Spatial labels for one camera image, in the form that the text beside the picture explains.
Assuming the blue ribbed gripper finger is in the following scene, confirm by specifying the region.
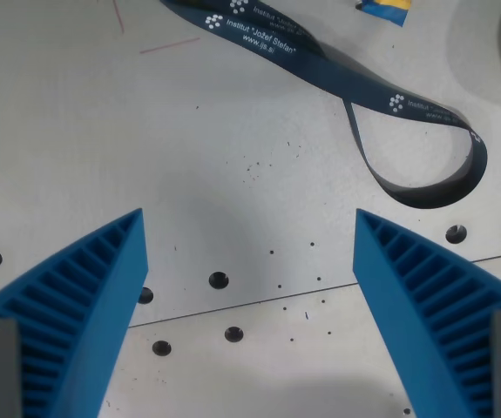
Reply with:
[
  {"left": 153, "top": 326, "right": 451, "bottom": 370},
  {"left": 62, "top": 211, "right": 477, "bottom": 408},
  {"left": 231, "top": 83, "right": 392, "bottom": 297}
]
[
  {"left": 352, "top": 208, "right": 501, "bottom": 418},
  {"left": 0, "top": 207, "right": 150, "bottom": 418}
]

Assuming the blue and yellow bag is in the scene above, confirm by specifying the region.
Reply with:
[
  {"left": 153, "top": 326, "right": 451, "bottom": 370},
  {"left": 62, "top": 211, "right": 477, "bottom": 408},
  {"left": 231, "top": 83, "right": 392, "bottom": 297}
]
[{"left": 355, "top": 0, "right": 412, "bottom": 28}]

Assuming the dark blue printed lanyard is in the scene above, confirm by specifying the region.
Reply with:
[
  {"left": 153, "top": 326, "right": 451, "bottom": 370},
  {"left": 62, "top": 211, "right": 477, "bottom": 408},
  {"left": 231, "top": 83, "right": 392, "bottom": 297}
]
[{"left": 159, "top": 0, "right": 489, "bottom": 208}]

